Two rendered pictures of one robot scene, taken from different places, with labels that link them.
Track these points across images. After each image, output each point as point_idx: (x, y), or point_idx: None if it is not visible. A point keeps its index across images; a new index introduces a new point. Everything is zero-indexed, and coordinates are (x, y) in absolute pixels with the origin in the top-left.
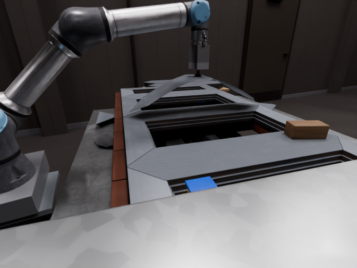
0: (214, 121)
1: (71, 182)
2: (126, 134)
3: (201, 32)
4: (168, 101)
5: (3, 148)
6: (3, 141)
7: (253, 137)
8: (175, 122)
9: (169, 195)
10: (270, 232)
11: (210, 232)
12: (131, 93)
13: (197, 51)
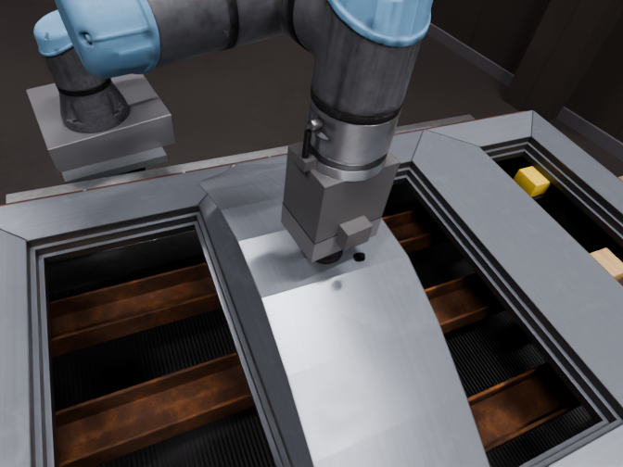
0: (253, 391)
1: (126, 181)
2: (117, 188)
3: (312, 108)
4: (464, 243)
5: (60, 77)
6: (58, 68)
7: None
8: (216, 271)
9: None
10: None
11: None
12: (476, 142)
13: (286, 169)
